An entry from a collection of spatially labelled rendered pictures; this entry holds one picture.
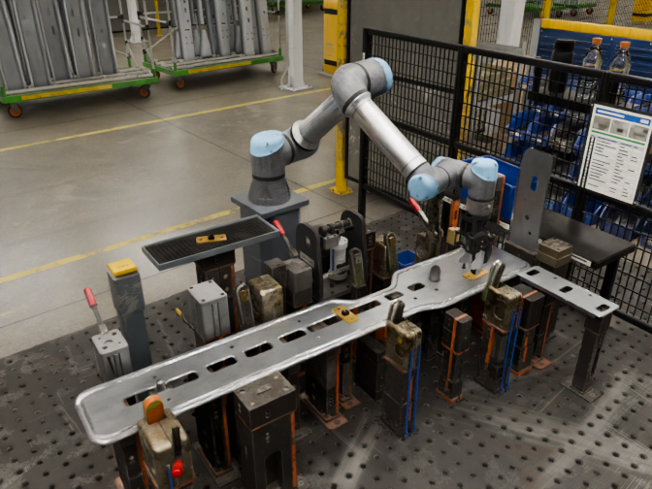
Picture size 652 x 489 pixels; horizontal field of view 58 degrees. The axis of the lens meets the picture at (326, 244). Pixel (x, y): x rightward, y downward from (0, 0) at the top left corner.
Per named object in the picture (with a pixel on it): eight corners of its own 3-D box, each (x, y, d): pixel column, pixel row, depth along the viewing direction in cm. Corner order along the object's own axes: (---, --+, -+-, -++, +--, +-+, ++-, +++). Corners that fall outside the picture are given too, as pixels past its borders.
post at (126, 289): (138, 410, 173) (113, 281, 153) (129, 396, 179) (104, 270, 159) (162, 401, 177) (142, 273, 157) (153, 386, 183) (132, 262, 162)
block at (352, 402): (346, 410, 173) (347, 330, 160) (321, 386, 183) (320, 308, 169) (361, 404, 176) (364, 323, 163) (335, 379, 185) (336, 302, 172)
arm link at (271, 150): (244, 172, 207) (242, 134, 201) (272, 162, 217) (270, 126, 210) (268, 180, 201) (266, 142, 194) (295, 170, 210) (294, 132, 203)
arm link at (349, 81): (324, 59, 167) (439, 186, 157) (349, 54, 175) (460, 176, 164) (308, 89, 176) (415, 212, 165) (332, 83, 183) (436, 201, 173)
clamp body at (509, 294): (494, 401, 177) (510, 303, 161) (465, 379, 186) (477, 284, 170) (513, 389, 182) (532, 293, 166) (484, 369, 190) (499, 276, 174)
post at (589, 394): (590, 403, 176) (611, 323, 163) (558, 382, 184) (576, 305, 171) (603, 395, 179) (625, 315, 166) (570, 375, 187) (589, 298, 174)
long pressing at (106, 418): (98, 459, 120) (96, 454, 120) (70, 397, 137) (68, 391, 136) (536, 268, 190) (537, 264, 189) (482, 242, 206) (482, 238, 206)
